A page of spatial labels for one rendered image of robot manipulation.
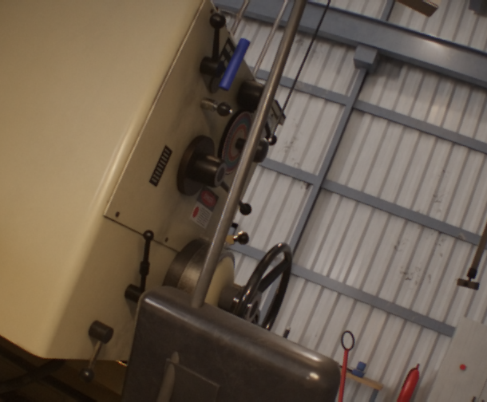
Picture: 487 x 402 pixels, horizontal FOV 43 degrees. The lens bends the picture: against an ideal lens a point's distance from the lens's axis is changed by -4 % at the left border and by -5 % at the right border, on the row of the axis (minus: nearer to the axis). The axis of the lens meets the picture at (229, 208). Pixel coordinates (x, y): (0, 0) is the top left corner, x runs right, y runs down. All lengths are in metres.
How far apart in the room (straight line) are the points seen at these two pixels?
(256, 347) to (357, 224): 8.36
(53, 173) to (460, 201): 8.27
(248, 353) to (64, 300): 0.48
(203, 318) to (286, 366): 0.15
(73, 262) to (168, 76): 0.40
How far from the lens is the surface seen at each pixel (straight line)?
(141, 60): 1.31
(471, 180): 9.35
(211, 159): 1.47
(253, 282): 1.48
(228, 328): 0.91
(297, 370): 0.85
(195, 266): 1.60
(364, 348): 9.02
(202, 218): 1.68
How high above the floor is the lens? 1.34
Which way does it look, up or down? 6 degrees up
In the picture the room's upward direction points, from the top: 23 degrees clockwise
